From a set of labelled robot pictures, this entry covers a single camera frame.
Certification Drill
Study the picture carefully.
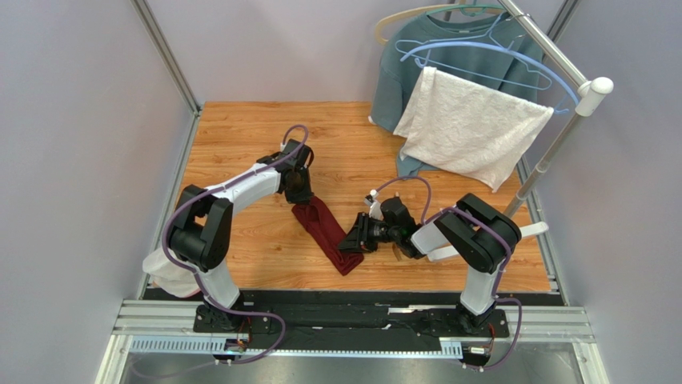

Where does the dark red cloth napkin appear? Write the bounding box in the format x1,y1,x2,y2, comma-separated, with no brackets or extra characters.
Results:
291,197,364,276

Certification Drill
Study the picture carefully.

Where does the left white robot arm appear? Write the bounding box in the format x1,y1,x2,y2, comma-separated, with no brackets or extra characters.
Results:
162,139,314,330

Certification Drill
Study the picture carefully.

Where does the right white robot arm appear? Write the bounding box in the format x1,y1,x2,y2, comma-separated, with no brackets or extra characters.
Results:
337,194,522,334

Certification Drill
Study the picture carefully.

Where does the white towel on hanger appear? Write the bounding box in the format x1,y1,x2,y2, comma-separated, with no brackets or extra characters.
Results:
393,66,555,192

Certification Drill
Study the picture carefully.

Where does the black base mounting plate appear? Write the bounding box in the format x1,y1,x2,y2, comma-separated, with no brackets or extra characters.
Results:
143,289,566,353

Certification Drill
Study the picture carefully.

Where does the white mesh bag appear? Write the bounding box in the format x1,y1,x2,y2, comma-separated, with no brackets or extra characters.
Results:
142,247,200,298

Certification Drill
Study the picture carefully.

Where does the beige wooden hanger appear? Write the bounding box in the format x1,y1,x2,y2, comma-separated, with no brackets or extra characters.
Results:
374,3,477,46

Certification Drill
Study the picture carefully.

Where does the light blue clothes hanger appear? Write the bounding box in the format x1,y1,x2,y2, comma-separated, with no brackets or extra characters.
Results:
392,12,580,114

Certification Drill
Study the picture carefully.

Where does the teal sweatshirt on hanger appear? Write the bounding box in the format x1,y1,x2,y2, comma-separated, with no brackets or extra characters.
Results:
369,14,554,190

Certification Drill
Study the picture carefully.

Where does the metal clothes rack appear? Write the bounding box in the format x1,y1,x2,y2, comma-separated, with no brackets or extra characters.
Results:
426,0,615,263

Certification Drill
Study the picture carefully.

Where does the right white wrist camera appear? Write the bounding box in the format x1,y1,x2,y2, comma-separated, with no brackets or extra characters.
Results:
364,190,383,220

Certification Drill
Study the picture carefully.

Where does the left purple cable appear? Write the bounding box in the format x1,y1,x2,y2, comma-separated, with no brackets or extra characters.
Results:
161,124,287,366

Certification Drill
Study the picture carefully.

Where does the purple cable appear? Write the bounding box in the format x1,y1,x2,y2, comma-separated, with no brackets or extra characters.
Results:
161,124,287,366
367,175,524,371

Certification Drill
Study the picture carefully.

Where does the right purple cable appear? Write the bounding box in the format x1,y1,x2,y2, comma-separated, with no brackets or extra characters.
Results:
367,175,524,371

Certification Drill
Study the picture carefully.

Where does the aluminium frame rail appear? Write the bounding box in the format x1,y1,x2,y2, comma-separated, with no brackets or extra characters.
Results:
130,0,202,116

